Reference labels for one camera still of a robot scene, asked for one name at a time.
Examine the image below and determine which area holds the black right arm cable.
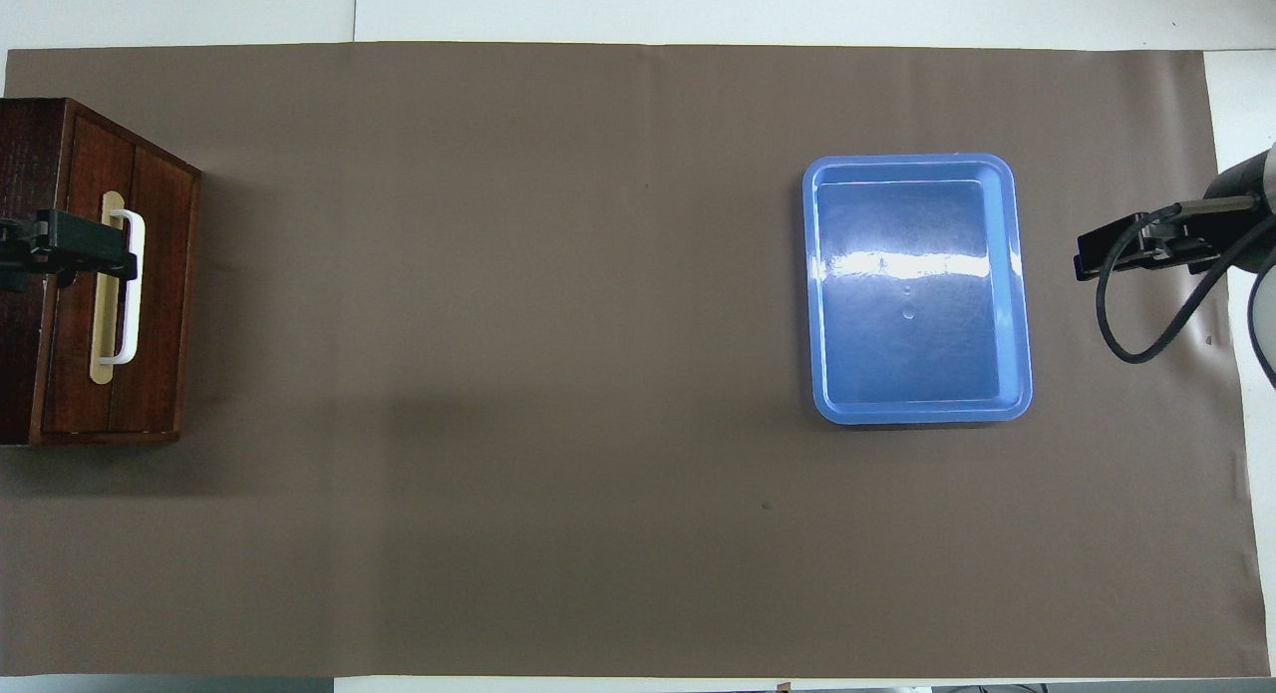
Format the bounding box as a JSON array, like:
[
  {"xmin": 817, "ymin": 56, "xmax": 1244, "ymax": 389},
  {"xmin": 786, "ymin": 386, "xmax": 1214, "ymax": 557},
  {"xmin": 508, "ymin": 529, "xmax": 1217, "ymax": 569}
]
[{"xmin": 1097, "ymin": 199, "xmax": 1259, "ymax": 365}]

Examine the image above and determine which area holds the brown table mat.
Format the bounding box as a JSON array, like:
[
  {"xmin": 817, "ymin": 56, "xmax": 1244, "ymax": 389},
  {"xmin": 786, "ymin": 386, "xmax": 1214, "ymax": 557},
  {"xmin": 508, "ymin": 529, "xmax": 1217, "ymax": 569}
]
[{"xmin": 0, "ymin": 41, "xmax": 1259, "ymax": 679}]

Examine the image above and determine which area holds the dark wooden drawer cabinet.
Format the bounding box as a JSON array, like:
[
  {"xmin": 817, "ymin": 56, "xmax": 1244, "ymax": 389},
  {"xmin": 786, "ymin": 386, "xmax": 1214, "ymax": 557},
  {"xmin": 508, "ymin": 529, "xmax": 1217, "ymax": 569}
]
[{"xmin": 0, "ymin": 97, "xmax": 202, "ymax": 447}]

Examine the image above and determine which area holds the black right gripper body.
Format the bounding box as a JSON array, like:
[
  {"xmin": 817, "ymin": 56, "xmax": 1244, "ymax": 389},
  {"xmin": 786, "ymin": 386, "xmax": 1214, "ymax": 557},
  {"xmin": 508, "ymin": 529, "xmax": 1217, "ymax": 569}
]
[{"xmin": 1203, "ymin": 145, "xmax": 1276, "ymax": 273}]

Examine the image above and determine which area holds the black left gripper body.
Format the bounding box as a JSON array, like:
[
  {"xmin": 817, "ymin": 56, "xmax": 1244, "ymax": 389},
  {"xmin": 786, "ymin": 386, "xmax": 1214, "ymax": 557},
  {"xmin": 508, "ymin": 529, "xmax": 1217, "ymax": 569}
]
[{"xmin": 0, "ymin": 217, "xmax": 49, "ymax": 293}]

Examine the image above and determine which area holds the blue plastic tray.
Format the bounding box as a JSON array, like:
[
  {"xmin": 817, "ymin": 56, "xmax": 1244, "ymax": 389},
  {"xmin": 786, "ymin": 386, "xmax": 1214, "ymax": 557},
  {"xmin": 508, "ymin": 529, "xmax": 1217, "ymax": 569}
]
[{"xmin": 801, "ymin": 153, "xmax": 1034, "ymax": 427}]

